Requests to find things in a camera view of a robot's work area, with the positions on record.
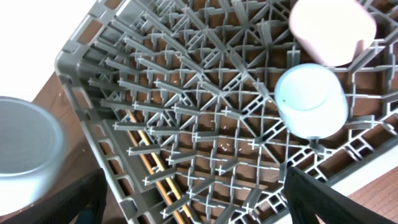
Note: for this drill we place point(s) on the grey dishwasher rack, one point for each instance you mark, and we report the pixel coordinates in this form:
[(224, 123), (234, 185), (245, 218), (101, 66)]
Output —
[(199, 77)]

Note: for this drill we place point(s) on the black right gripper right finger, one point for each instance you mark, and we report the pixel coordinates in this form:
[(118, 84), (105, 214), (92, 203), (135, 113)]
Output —
[(310, 201)]

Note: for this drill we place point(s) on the light blue cup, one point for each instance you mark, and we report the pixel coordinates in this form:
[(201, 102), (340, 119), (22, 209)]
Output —
[(311, 101)]

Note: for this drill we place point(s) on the wooden chopstick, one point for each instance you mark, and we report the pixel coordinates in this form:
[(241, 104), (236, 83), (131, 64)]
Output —
[(154, 178), (161, 167)]

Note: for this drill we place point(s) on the light blue rice bowl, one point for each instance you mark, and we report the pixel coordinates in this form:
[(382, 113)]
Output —
[(33, 146)]

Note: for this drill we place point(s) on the pink cup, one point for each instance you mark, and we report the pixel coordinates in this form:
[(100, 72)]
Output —
[(332, 32)]

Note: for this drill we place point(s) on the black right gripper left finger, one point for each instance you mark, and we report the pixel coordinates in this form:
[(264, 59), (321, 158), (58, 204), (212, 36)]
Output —
[(83, 201)]

